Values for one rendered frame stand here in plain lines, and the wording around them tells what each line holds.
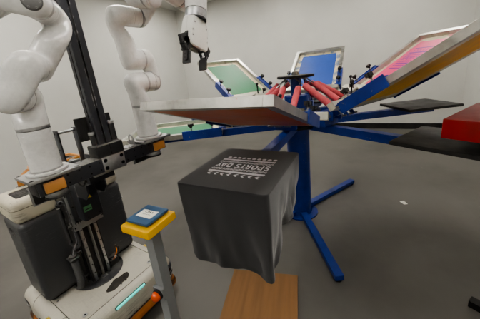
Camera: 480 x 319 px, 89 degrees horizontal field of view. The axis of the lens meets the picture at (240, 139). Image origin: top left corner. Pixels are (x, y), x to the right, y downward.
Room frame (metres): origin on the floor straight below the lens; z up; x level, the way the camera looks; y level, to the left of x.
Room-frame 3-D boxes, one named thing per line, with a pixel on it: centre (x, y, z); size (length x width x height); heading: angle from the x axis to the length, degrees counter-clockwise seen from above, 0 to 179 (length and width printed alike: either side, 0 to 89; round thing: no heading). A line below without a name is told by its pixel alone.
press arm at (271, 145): (1.57, -0.23, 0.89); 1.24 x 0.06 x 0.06; 152
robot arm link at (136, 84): (1.21, 0.45, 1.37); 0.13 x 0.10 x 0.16; 145
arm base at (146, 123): (1.21, 0.47, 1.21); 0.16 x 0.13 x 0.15; 56
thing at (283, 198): (1.04, -0.18, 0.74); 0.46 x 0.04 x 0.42; 152
